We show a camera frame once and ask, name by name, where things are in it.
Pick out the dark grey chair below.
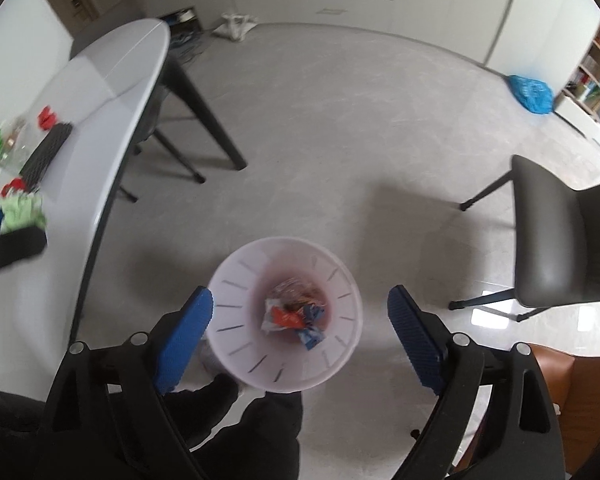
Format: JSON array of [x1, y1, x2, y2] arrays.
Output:
[[70, 0, 206, 203], [449, 154, 600, 323]]

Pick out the brown leather chair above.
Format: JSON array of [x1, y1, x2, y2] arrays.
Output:
[[455, 342, 600, 480]]

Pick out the blue plastic bag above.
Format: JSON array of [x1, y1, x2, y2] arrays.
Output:
[[505, 74, 555, 116]]

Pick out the white plastic wastebasket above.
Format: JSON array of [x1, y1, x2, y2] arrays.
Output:
[[206, 236, 365, 395]]

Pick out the yellow-green paper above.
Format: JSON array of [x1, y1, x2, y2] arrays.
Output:
[[0, 191, 48, 233]]

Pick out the clear plastic food bag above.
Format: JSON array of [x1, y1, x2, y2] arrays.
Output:
[[2, 116, 29, 153]]

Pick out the open shelf with books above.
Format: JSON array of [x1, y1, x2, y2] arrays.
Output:
[[555, 15, 600, 161]]

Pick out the brown snack wrapper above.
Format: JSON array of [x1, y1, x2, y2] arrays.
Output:
[[272, 277, 326, 308]]

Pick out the blue printed carton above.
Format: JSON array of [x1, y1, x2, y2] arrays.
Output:
[[297, 305, 328, 351]]

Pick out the orange packet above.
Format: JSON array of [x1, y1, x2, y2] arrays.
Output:
[[272, 307, 306, 330]]

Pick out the black table leg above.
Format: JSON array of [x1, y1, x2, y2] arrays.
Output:
[[162, 52, 248, 171]]

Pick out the white cloth on floor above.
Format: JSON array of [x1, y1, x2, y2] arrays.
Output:
[[212, 11, 259, 43]]

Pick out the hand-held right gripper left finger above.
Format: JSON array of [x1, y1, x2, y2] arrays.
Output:
[[40, 285, 215, 480]]

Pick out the red crumpled paper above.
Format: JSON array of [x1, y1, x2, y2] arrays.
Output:
[[36, 105, 60, 131]]

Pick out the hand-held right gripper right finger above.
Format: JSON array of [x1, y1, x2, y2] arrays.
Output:
[[387, 284, 566, 480]]

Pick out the crushed clear plastic bottle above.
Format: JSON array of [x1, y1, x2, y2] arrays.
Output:
[[0, 132, 43, 170]]

